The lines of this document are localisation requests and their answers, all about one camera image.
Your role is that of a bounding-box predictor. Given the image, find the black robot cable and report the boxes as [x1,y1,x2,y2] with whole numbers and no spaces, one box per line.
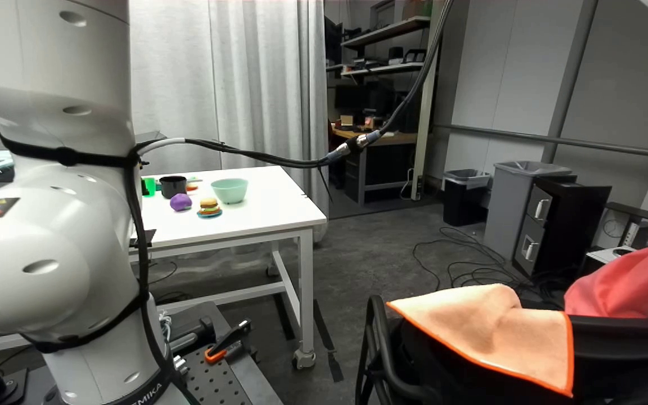
[124,0,454,183]

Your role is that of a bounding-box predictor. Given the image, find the metal shelf rack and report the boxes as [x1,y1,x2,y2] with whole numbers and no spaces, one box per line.
[326,0,445,203]

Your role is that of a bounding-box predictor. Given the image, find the wooden workbench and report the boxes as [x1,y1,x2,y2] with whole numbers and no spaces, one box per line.
[328,132,436,204]

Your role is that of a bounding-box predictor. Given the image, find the green toy block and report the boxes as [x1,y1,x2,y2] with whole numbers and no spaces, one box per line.
[141,178,159,195]

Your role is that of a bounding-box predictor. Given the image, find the white table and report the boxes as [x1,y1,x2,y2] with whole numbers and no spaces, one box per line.
[0,164,331,371]

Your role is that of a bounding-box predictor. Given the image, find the black mesh chair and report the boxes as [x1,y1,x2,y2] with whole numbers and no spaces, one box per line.
[355,284,648,405]

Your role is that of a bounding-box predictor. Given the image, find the toy burger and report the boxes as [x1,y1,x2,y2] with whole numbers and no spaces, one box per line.
[199,199,222,219]

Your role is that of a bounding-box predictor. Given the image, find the purple toy ball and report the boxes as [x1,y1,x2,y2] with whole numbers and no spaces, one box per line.
[169,193,192,212]

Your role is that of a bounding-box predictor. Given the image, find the grey trash bin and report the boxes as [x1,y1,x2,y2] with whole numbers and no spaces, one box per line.
[483,160,572,258]

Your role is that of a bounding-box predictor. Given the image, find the black filing cabinet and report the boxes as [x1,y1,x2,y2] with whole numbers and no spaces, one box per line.
[514,175,609,280]

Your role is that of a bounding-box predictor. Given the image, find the black cup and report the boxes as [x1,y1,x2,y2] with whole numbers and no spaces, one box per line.
[159,175,187,199]

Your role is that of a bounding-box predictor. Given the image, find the white curtain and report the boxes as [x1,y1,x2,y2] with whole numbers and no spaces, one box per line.
[125,0,331,221]

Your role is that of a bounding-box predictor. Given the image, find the low black white cabinet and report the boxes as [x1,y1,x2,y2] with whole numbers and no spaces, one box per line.
[580,246,631,274]

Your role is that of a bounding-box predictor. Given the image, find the orange cloth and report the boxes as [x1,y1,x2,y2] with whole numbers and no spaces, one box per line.
[389,284,574,399]

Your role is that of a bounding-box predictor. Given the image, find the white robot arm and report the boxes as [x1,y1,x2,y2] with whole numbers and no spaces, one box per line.
[0,0,185,405]

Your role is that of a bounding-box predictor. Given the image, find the orange handled clamp lower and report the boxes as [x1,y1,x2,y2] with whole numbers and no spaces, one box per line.
[169,320,251,365]

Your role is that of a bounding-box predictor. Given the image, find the floor cable bundle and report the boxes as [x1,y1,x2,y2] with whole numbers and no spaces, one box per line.
[409,222,521,291]

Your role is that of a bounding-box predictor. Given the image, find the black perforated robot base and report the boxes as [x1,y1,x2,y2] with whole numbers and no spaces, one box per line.
[164,302,283,405]

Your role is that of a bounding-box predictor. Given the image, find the teal bowl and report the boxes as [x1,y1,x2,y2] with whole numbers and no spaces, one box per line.
[212,178,248,204]

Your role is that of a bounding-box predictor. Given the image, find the pink cloth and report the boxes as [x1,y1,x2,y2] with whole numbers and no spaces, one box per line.
[564,248,648,320]

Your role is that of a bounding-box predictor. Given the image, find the black small trash bin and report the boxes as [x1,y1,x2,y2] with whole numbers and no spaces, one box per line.
[443,168,491,224]

